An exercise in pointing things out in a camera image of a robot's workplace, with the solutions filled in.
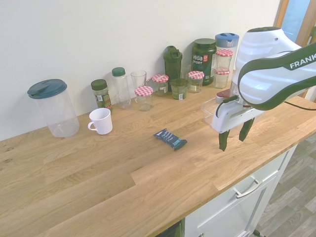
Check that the navy blue protein bar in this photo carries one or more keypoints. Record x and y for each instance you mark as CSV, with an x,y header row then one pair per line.
x,y
170,139

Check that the white cabinet drawer front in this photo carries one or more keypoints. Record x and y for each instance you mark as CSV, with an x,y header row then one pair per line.
x,y
237,205

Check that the clear drinking glass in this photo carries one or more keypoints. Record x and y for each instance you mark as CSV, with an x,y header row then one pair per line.
x,y
138,79

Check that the white ceramic mug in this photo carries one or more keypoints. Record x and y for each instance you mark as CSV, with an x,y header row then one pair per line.
x,y
101,122

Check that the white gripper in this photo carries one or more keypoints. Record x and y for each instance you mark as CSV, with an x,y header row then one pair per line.
x,y
229,118

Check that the dark Vega protein tub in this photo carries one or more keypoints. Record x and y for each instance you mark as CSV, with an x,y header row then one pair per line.
x,y
203,61

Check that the large clear canister blue lid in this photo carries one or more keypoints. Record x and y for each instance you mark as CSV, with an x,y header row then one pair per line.
x,y
58,111

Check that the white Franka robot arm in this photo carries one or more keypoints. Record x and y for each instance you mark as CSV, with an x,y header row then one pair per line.
x,y
256,74

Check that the clear rectangular plastic container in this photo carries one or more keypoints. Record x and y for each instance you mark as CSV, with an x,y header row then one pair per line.
x,y
208,109

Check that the red and grey container lid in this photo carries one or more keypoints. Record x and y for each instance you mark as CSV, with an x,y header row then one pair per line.
x,y
223,95

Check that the spice jar dark lid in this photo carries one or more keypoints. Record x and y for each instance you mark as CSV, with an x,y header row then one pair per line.
x,y
101,95

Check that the short dark green jar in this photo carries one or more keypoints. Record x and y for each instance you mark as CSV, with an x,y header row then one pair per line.
x,y
179,89

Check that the glass jar red checkered lid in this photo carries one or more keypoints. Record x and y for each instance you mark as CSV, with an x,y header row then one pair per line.
x,y
221,79
196,81
224,60
160,85
144,98

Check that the dark green shaker bottle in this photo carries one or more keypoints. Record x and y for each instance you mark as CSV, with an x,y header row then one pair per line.
x,y
172,64

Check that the clear bottle green cap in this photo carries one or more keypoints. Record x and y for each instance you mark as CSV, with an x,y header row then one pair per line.
x,y
121,91

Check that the clear pitcher blue lid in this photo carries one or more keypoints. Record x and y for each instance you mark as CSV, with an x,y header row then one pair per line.
x,y
225,42

